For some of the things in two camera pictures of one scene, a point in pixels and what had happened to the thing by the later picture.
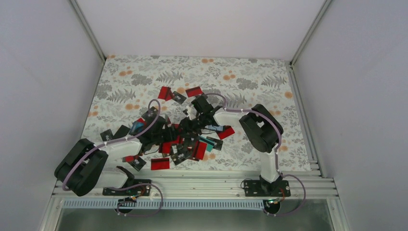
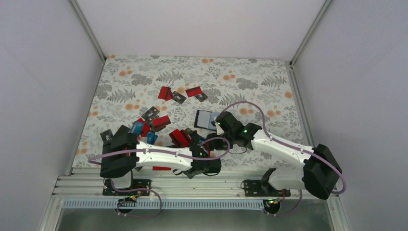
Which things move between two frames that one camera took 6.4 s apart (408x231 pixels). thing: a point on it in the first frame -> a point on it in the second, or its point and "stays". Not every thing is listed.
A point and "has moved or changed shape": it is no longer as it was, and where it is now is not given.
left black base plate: x=139 y=187 stays
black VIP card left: x=107 y=135 stays
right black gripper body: x=195 y=127 -> x=219 y=145
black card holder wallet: x=185 y=144 has moved or changed shape
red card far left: x=165 y=93 stays
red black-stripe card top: x=194 y=91 stays
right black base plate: x=256 y=188 stays
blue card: x=136 y=127 stays
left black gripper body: x=158 y=140 -> x=188 y=174
